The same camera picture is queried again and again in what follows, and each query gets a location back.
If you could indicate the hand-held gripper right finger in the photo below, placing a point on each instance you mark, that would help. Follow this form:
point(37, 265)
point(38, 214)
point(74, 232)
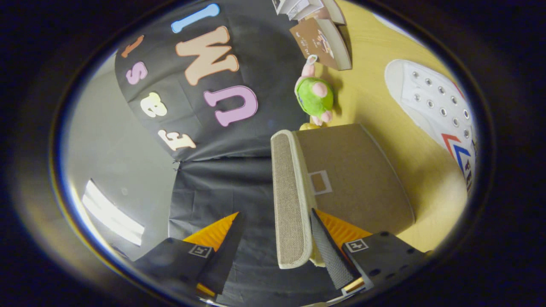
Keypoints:
point(330, 256)

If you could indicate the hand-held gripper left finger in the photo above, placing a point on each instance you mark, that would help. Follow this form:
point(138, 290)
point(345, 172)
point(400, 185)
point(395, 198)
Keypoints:
point(226, 256)

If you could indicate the brown fabric storage box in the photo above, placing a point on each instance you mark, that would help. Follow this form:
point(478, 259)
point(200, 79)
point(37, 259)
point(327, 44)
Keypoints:
point(362, 175)

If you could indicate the white shoe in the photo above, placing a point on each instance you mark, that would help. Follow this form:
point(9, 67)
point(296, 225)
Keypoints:
point(426, 102)

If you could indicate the ceiling light panel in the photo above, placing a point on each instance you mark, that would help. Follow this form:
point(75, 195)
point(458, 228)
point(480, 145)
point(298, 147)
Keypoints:
point(113, 215)

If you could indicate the yellow plush toy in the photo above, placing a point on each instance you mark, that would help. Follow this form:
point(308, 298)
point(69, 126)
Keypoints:
point(309, 126)

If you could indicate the green and pink plush toy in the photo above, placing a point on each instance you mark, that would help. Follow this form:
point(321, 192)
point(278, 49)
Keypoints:
point(313, 96)

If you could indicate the brown book with illustrated cover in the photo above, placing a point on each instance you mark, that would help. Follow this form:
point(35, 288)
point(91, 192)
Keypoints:
point(318, 42)

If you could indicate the brown book under white books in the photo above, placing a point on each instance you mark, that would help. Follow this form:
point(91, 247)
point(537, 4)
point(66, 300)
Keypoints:
point(335, 10)

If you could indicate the white book with portrait photo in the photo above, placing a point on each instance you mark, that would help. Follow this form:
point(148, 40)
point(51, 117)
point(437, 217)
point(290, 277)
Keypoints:
point(305, 6)

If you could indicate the white book with patterned cover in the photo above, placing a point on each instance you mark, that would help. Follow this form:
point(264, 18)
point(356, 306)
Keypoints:
point(281, 5)

